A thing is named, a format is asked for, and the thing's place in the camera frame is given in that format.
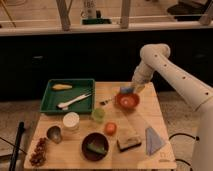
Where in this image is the blue sponge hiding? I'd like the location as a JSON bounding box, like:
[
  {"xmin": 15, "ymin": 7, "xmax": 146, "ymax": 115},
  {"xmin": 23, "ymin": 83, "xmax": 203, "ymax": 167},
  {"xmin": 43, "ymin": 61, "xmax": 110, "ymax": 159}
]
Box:
[{"xmin": 120, "ymin": 87, "xmax": 134, "ymax": 94}]

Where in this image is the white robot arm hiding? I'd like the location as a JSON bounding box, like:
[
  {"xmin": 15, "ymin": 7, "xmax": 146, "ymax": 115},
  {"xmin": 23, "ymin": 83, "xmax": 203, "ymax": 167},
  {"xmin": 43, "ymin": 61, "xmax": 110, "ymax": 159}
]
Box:
[{"xmin": 132, "ymin": 44, "xmax": 213, "ymax": 171}]

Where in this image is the orange bowl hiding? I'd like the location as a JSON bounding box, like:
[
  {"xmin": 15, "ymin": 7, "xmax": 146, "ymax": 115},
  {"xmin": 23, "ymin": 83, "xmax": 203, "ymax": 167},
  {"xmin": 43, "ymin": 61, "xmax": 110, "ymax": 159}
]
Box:
[{"xmin": 115, "ymin": 93, "xmax": 140, "ymax": 110}]

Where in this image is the green cup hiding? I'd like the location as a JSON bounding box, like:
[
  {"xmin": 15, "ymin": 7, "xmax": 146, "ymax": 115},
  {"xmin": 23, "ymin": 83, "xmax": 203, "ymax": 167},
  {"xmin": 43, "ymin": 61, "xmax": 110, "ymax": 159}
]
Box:
[{"xmin": 91, "ymin": 108, "xmax": 105, "ymax": 123}]

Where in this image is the orange tomato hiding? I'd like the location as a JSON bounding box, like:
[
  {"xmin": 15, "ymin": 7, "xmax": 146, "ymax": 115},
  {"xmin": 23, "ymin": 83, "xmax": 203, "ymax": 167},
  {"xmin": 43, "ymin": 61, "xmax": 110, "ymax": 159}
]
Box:
[{"xmin": 104, "ymin": 122, "xmax": 117, "ymax": 136}]

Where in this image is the brown scrub block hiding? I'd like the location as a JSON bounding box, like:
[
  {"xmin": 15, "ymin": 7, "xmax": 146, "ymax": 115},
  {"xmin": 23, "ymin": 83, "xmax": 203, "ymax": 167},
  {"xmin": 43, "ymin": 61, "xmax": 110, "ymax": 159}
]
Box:
[{"xmin": 117, "ymin": 134, "xmax": 142, "ymax": 152}]

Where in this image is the blue folded cloth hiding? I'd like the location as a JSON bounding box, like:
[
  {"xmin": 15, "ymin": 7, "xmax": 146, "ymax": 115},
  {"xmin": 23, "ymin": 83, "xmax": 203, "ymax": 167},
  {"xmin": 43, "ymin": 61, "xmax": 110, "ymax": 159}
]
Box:
[{"xmin": 145, "ymin": 127, "xmax": 165, "ymax": 156}]

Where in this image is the green tray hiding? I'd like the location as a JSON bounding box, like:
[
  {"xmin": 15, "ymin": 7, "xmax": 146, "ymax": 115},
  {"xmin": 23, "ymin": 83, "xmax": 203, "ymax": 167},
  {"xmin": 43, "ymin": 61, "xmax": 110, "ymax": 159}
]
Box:
[{"xmin": 40, "ymin": 79, "xmax": 95, "ymax": 115}]

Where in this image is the dark brown bowl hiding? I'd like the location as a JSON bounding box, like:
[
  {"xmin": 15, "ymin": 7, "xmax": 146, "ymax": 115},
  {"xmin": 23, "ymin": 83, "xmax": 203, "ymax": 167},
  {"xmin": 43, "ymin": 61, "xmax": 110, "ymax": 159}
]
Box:
[{"xmin": 81, "ymin": 132, "xmax": 109, "ymax": 161}]

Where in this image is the green pepper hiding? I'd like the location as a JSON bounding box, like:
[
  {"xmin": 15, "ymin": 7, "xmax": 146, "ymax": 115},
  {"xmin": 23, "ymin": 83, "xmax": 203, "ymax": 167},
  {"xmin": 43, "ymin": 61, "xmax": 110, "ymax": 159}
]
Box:
[{"xmin": 87, "ymin": 143, "xmax": 107, "ymax": 155}]

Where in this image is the metal cup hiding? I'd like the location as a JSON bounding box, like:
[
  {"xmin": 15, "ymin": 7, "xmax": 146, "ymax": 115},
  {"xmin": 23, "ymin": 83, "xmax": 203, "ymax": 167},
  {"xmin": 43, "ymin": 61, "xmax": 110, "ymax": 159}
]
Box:
[{"xmin": 47, "ymin": 126, "xmax": 62, "ymax": 144}]

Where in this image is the brown grape bunch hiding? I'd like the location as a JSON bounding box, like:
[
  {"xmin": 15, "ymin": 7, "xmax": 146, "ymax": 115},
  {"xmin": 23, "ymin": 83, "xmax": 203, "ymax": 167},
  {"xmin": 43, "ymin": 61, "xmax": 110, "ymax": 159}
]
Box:
[{"xmin": 30, "ymin": 138, "xmax": 47, "ymax": 167}]

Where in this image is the black stand pole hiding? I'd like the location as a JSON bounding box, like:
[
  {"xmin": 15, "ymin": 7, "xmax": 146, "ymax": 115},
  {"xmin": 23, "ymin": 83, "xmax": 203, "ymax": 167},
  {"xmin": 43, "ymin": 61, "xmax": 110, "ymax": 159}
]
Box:
[{"xmin": 9, "ymin": 122, "xmax": 25, "ymax": 171}]

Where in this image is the black cable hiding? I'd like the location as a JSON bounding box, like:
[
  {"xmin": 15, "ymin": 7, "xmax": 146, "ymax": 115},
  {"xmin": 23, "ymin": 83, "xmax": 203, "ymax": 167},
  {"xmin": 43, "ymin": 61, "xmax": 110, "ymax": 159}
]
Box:
[{"xmin": 168, "ymin": 132, "xmax": 198, "ymax": 171}]

